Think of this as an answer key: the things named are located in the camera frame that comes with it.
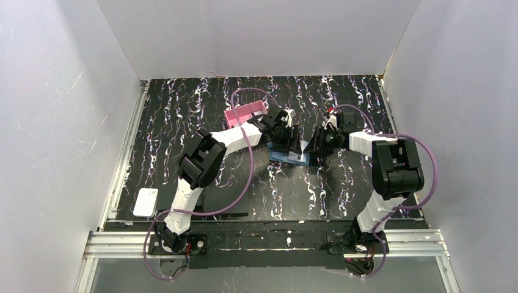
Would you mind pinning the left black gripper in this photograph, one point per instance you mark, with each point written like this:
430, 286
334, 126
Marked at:
286, 137

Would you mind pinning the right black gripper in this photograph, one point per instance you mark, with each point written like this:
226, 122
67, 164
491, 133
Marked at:
321, 140

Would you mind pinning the blue leather card holder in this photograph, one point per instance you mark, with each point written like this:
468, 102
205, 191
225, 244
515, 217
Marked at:
277, 156

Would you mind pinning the pink plastic tray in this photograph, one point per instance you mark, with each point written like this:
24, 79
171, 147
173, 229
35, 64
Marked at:
244, 113

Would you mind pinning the white striped card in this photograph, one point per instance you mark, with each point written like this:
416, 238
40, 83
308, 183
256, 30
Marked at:
297, 158

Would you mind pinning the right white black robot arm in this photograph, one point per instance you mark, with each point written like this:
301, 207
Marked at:
396, 172

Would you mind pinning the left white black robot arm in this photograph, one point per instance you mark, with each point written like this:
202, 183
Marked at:
248, 126

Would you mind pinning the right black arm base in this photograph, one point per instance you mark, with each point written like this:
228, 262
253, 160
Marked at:
365, 244

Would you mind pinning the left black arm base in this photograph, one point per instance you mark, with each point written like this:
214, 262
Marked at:
187, 244

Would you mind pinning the large black flat plate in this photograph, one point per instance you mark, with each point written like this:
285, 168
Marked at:
216, 198

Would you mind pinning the small black flat plate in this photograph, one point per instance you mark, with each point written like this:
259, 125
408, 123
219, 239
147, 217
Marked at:
165, 196

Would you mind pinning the white rectangular device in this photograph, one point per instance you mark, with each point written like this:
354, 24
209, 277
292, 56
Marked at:
145, 205

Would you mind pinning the aluminium front rail frame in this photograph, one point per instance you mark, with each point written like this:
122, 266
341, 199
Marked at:
268, 261

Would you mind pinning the aluminium left side rail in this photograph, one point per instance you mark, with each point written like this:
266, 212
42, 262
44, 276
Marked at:
111, 206

